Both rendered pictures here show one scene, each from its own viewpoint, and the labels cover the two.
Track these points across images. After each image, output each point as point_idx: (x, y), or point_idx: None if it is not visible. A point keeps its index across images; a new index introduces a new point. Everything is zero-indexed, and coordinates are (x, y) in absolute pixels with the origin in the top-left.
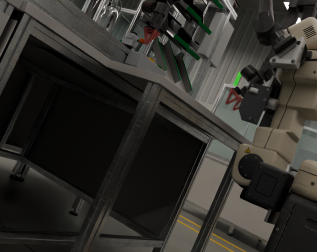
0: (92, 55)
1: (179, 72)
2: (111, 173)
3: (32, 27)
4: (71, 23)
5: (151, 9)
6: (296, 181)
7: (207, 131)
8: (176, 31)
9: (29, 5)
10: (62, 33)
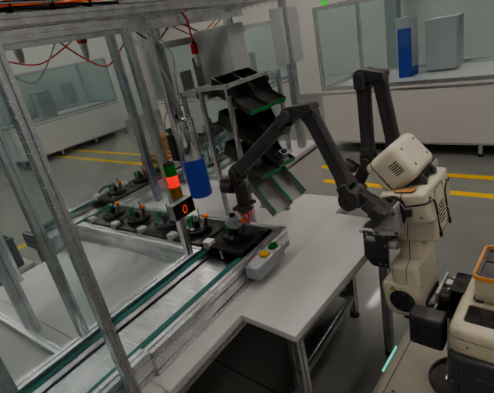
0: (228, 334)
1: (284, 175)
2: None
3: (183, 390)
4: (197, 326)
5: (232, 192)
6: (451, 344)
7: (348, 282)
8: (261, 161)
9: (172, 391)
10: (201, 362)
